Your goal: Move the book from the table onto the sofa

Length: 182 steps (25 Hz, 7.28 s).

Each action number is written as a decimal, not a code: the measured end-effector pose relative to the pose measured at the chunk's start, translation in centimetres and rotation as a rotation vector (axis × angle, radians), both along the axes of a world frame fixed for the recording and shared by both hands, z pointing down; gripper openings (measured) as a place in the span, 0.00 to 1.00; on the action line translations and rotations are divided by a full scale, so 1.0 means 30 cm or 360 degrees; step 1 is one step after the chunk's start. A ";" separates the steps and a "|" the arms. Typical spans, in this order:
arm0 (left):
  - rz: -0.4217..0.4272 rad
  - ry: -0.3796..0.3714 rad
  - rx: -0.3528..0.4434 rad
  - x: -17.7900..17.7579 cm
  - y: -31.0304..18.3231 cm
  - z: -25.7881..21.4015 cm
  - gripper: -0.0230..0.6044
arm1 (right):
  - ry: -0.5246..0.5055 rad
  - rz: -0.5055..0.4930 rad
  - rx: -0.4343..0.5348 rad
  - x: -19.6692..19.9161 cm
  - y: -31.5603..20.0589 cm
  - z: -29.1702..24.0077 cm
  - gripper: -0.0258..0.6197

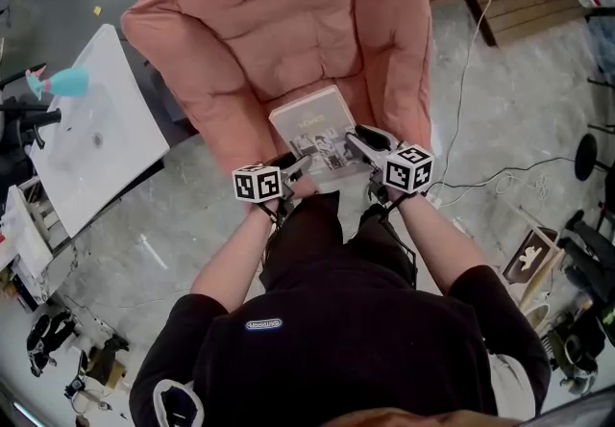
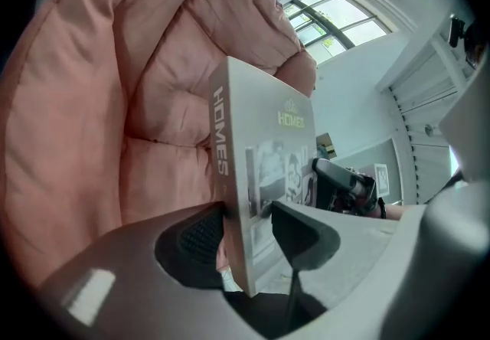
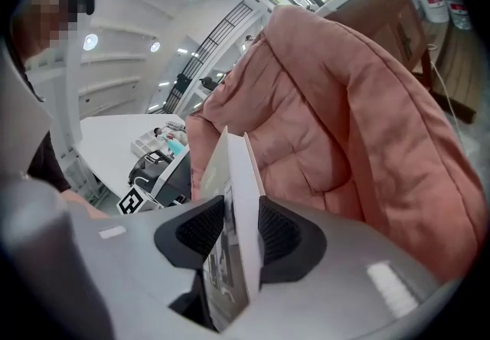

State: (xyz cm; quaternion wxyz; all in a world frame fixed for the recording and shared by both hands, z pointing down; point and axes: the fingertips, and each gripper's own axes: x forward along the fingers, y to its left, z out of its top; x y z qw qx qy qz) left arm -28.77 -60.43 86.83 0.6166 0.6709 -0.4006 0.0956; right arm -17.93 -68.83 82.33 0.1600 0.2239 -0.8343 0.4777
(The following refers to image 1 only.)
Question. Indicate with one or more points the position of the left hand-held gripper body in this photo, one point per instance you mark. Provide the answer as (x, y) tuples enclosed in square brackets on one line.
[(257, 184)]

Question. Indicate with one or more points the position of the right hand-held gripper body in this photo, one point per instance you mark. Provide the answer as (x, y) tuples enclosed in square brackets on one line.
[(408, 170)]

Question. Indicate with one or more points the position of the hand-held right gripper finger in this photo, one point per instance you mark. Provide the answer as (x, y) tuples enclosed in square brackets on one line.
[(367, 153), (379, 137)]

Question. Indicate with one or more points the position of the grey photo-cover book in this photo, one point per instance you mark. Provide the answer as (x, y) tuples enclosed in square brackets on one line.
[(312, 122)]

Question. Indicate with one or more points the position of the pink upholstered armchair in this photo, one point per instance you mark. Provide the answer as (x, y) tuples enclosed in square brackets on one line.
[(288, 21)]

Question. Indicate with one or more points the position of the person's left forearm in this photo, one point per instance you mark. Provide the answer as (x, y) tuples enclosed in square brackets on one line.
[(230, 261)]

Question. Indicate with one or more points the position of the person's right forearm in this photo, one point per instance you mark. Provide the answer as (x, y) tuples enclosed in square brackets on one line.
[(442, 242)]

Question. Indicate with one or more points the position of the person's black trousers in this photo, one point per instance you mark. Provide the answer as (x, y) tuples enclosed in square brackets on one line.
[(312, 233)]

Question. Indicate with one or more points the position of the small wooden chair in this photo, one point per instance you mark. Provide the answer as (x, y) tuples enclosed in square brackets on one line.
[(531, 257)]

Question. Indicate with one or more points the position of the black round stool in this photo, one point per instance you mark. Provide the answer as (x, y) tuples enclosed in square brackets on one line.
[(586, 158)]

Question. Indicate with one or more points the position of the person's black shirt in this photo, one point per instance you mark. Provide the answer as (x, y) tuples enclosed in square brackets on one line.
[(336, 358)]

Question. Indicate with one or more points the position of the wooden slat pallet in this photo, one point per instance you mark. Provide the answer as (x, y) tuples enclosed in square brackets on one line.
[(528, 16)]

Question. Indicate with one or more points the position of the teal spray bottle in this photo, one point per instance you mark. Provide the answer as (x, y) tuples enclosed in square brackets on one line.
[(72, 81)]

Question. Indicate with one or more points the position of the black faucet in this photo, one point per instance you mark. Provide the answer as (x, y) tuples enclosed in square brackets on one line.
[(48, 119)]

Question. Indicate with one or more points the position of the marble-pattern cabinet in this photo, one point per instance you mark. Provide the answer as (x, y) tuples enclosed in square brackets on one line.
[(48, 273)]

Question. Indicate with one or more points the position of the blue plastic bag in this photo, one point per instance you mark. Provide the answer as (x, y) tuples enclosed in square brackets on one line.
[(603, 42)]

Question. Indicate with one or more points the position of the yellow paper scrap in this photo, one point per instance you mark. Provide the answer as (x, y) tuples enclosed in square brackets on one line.
[(97, 10)]

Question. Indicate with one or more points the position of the white sink on grey frame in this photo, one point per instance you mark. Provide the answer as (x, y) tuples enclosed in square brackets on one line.
[(96, 151)]

